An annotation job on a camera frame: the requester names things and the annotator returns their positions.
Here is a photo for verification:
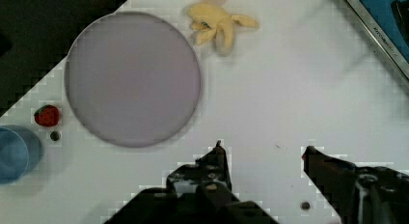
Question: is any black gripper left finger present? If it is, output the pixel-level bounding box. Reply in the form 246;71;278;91
104;142;279;224

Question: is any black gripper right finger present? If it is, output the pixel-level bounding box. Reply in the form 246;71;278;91
302;146;409;224

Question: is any lilac round plate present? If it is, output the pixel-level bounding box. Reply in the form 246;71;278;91
65;12;202;148

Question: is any red strawberry toy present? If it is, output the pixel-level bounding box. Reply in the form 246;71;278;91
34;105;60;127

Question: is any yellow plush toy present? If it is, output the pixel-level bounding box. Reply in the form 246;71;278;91
186;2;259;56

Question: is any silver toaster oven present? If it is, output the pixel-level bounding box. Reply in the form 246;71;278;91
343;0;409;81

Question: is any blue bowl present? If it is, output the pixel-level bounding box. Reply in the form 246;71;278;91
0;126;44;184

